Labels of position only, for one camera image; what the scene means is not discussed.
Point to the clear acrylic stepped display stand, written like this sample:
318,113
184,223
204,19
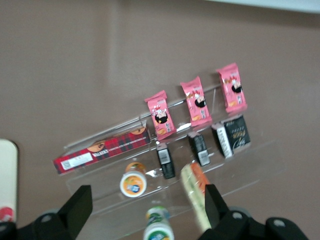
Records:
112,192

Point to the orange gum bottle white lid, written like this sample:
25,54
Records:
133,186

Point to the small black snack box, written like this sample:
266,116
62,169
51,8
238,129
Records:
200,150
233,136
166,162

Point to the wrapped triangle sandwich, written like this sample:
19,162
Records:
193,190

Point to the green gum bottle white lid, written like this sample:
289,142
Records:
158,225

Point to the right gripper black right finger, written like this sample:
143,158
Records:
215,207

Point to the red cola bottle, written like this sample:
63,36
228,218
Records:
6,214

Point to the beige plastic tray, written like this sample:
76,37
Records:
7,175

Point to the pink cartoon snack packet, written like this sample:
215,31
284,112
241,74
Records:
197,102
161,117
233,87

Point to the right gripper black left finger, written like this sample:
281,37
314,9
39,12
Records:
77,212

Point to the red tartan shortbread box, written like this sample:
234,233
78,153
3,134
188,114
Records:
105,152

